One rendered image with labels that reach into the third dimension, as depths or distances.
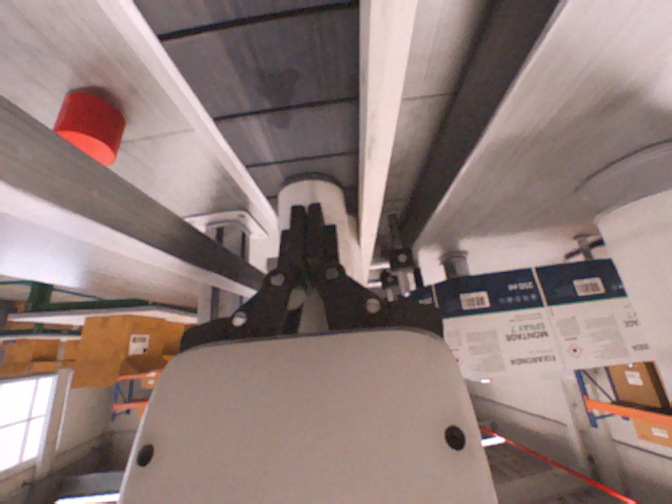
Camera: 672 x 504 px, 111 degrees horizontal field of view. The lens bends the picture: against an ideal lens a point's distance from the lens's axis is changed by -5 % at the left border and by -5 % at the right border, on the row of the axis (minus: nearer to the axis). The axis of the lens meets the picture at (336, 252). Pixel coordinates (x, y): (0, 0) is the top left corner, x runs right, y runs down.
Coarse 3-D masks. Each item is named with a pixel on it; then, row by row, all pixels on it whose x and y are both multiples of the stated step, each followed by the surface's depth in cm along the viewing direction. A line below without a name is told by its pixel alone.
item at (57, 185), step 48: (0, 96) 4; (0, 144) 4; (48, 144) 4; (0, 192) 4; (48, 192) 4; (96, 192) 5; (96, 240) 6; (144, 240) 6; (192, 240) 8; (240, 288) 12
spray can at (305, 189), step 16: (304, 176) 17; (320, 176) 17; (288, 192) 17; (304, 192) 17; (320, 192) 17; (336, 192) 18; (288, 208) 17; (336, 208) 17; (288, 224) 16; (336, 224) 17; (352, 272) 17; (304, 304) 14; (320, 304) 14; (304, 320) 14; (320, 320) 14
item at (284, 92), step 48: (144, 0) 8; (192, 0) 8; (240, 0) 8; (288, 0) 8; (336, 0) 8; (192, 48) 9; (240, 48) 9; (288, 48) 10; (336, 48) 10; (240, 96) 11; (288, 96) 12; (336, 96) 12; (240, 144) 14; (288, 144) 14; (336, 144) 15
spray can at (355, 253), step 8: (352, 216) 23; (352, 224) 22; (352, 232) 22; (352, 240) 22; (352, 248) 21; (352, 256) 21; (360, 256) 22; (352, 264) 21; (360, 264) 22; (360, 272) 21; (360, 280) 21
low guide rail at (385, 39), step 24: (360, 0) 7; (384, 0) 6; (408, 0) 6; (360, 24) 7; (384, 24) 6; (408, 24) 6; (360, 48) 8; (384, 48) 7; (408, 48) 7; (360, 72) 9; (384, 72) 7; (360, 96) 10; (384, 96) 8; (360, 120) 11; (384, 120) 9; (360, 144) 12; (384, 144) 10; (360, 168) 14; (384, 168) 12; (360, 192) 16; (360, 216) 18; (360, 240) 21
